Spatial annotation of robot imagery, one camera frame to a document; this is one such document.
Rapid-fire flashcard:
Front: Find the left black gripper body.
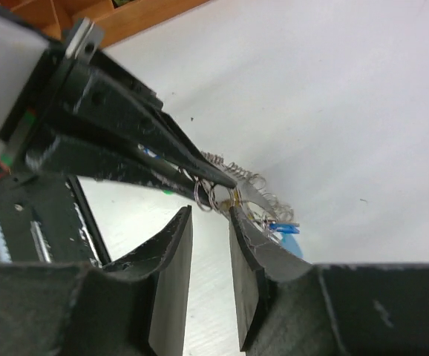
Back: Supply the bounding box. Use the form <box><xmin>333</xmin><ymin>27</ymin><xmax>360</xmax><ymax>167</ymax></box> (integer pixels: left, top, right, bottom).
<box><xmin>0</xmin><ymin>50</ymin><xmax>147</xmax><ymax>163</ymax></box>

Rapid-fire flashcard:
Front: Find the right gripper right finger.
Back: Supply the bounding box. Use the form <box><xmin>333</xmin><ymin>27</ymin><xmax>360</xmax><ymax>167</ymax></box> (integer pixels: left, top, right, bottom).
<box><xmin>229</xmin><ymin>208</ymin><xmax>311</xmax><ymax>352</ymax></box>

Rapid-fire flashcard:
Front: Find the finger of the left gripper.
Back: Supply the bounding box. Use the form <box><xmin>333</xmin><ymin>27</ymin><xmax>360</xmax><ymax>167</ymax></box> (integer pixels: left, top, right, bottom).
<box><xmin>76</xmin><ymin>66</ymin><xmax>235</xmax><ymax>188</ymax></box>
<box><xmin>24</xmin><ymin>133</ymin><xmax>195</xmax><ymax>200</ymax></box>

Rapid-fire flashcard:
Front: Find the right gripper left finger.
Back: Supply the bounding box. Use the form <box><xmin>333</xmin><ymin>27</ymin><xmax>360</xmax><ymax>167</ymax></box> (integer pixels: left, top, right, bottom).
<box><xmin>103</xmin><ymin>205</ymin><xmax>193</xmax><ymax>355</ymax></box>

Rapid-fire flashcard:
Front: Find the light blue key tag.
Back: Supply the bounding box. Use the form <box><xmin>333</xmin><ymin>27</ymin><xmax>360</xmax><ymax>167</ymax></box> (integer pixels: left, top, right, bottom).
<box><xmin>281</xmin><ymin>233</ymin><xmax>304</xmax><ymax>259</ymax></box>

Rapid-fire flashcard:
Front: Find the dark blue key tag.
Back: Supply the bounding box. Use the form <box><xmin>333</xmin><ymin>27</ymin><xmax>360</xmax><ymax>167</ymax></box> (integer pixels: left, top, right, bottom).
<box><xmin>269</xmin><ymin>222</ymin><xmax>300</xmax><ymax>234</ymax></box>

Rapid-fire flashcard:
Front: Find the silver keyring chain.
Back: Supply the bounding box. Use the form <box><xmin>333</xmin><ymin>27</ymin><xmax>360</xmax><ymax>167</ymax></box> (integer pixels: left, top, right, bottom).
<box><xmin>191</xmin><ymin>151</ymin><xmax>295</xmax><ymax>238</ymax></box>

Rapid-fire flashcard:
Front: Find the yellow key tag with key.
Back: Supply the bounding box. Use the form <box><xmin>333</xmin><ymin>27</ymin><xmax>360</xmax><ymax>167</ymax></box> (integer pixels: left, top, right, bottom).
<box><xmin>217</xmin><ymin>193</ymin><xmax>266</xmax><ymax>221</ymax></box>

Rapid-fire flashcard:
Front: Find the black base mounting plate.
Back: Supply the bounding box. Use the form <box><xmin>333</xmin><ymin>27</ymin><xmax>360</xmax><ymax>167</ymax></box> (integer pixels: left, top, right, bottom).
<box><xmin>0</xmin><ymin>174</ymin><xmax>111</xmax><ymax>268</ymax></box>

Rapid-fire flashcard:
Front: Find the orange wooden compartment tray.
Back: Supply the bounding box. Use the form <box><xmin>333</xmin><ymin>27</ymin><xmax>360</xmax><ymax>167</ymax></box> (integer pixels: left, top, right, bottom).
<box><xmin>0</xmin><ymin>0</ymin><xmax>206</xmax><ymax>47</ymax></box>

